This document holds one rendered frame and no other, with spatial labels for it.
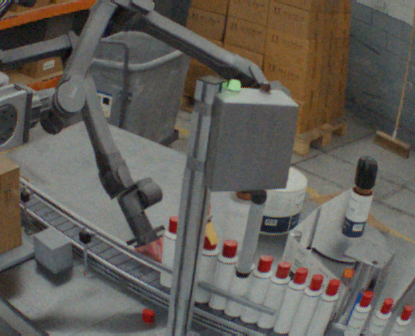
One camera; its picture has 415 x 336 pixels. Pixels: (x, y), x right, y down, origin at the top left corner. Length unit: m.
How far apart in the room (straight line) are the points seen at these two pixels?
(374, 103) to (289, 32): 1.63
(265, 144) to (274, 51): 3.75
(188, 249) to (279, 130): 0.32
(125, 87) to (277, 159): 2.67
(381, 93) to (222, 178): 5.01
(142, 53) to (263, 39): 0.91
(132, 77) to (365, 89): 2.93
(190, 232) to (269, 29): 3.74
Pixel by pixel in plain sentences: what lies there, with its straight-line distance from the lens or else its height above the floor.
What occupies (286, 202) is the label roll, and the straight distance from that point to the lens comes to 2.31.
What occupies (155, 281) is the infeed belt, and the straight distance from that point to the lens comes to 2.02.
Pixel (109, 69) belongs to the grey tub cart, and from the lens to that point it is 4.28.
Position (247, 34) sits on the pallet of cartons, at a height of 0.77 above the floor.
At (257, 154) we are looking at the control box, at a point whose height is 1.37.
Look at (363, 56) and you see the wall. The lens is 6.57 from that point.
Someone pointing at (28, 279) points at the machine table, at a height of 0.83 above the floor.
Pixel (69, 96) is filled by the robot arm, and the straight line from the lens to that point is 1.50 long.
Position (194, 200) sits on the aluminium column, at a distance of 1.64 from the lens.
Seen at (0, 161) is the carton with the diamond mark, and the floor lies 1.12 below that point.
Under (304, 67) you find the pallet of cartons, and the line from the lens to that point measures 5.22.
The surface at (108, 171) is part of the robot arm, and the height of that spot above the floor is 1.14.
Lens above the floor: 1.95
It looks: 23 degrees down
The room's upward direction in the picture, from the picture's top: 8 degrees clockwise
